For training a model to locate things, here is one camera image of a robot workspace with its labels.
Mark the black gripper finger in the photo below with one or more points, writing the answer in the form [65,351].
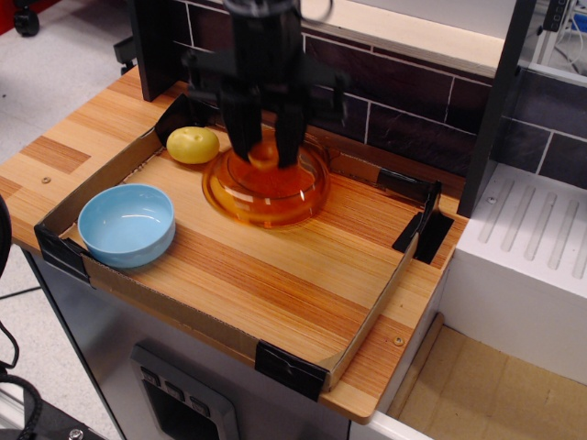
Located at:
[292,112]
[241,112]

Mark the light blue bowl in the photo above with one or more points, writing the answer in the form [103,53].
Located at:
[128,226]

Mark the dark grey cabinet post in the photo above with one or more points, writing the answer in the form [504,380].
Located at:
[481,166]

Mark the orange glass pot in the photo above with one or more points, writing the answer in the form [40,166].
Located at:
[265,213]

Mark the grey oven control panel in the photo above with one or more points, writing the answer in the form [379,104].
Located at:
[183,407]

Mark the yellow plastic potato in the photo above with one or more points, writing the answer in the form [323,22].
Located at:
[193,145]

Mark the orange glass pot lid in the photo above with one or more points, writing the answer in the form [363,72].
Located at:
[259,176]

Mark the black vertical post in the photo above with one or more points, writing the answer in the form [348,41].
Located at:
[161,33]

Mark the cardboard fence with black tape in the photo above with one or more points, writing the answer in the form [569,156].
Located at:
[326,306]

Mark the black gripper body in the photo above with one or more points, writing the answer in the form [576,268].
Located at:
[268,62]

